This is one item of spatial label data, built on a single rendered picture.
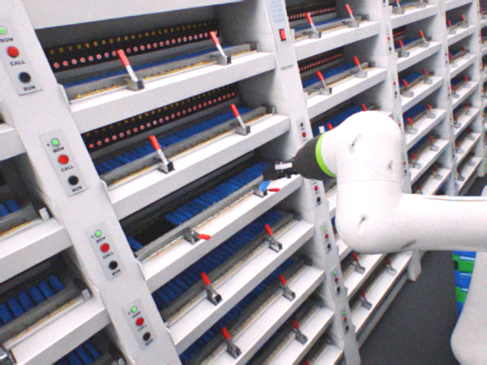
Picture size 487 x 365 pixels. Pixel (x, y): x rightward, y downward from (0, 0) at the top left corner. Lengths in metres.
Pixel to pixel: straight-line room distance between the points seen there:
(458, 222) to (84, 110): 0.68
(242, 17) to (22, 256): 0.85
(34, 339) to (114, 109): 0.47
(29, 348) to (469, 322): 0.99
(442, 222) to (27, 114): 0.71
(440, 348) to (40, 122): 1.67
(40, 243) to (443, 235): 0.69
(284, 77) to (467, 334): 0.85
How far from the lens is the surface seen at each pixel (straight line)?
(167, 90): 0.82
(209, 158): 0.87
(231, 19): 1.18
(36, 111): 0.71
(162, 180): 0.80
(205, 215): 0.93
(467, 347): 1.09
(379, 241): 0.56
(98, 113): 0.75
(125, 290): 0.81
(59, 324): 0.82
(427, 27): 2.35
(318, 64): 1.55
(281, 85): 1.08
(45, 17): 0.76
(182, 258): 0.86
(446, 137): 2.45
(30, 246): 0.73
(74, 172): 0.72
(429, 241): 0.61
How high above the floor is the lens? 1.32
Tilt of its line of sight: 19 degrees down
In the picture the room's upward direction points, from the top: 16 degrees counter-clockwise
